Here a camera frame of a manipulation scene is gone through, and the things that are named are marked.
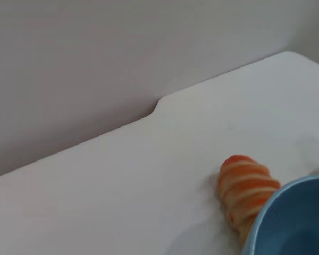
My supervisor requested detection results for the orange striped toy bread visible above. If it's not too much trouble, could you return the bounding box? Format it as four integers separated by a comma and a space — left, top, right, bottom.
217, 155, 282, 244

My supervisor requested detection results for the blue bowl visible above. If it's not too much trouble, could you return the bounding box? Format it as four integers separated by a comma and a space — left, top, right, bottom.
240, 175, 319, 255

